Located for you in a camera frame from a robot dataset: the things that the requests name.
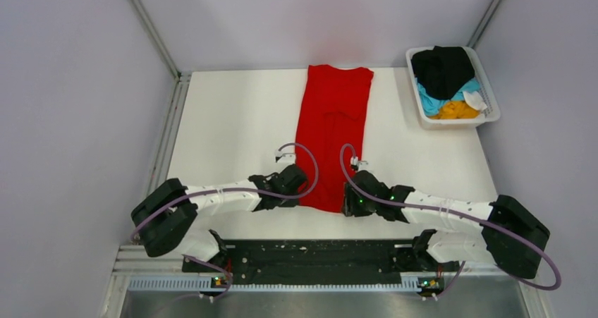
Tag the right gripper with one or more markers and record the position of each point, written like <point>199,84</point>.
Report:
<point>350,207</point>

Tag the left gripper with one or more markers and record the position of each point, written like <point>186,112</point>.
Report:
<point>288,204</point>

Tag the red t shirt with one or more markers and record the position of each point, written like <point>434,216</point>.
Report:
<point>333,112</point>

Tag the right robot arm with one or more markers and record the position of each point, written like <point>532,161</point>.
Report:
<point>500,232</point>

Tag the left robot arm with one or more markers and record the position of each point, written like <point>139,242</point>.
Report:
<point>168,219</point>

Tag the light blue t shirt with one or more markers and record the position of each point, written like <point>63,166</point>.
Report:
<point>431,106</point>

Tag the yellow t shirt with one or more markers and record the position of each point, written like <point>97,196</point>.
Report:
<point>456,110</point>

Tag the white cloth in basket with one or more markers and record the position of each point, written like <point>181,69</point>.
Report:
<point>475,101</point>

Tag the black t shirt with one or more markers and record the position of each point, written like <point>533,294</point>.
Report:
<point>442,70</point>

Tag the white plastic basket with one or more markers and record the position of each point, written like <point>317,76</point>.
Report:
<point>491,114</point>

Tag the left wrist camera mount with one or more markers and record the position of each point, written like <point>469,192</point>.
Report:
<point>285,158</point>

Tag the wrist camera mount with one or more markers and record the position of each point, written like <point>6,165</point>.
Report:
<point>357,164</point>
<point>285,158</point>

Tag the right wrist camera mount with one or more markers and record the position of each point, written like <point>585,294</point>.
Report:
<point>357,164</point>

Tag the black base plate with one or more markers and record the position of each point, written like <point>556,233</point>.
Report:
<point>323,262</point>

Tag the white cable duct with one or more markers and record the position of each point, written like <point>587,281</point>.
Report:
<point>197,284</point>

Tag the aluminium frame rail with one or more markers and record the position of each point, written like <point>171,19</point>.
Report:
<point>115,295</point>

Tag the left aluminium corner post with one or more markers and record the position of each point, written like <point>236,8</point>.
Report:
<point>154,37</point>

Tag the aluminium corner post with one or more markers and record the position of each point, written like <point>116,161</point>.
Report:
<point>154,37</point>
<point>484,23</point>

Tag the right aluminium corner post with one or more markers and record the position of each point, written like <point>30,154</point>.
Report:
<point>484,23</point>

